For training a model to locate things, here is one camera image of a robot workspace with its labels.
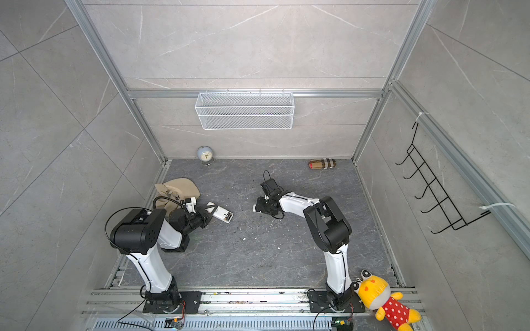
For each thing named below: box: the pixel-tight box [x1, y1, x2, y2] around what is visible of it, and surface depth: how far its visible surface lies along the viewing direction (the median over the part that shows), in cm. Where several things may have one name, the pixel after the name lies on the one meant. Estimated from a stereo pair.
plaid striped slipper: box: [307, 157, 337, 169], surface depth 117 cm
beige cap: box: [154, 177, 201, 217], surface depth 105 cm
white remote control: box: [204, 201, 234, 224], surface depth 94 cm
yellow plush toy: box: [350, 268, 422, 331], surface depth 70 cm
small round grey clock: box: [196, 144, 214, 167], surface depth 117 cm
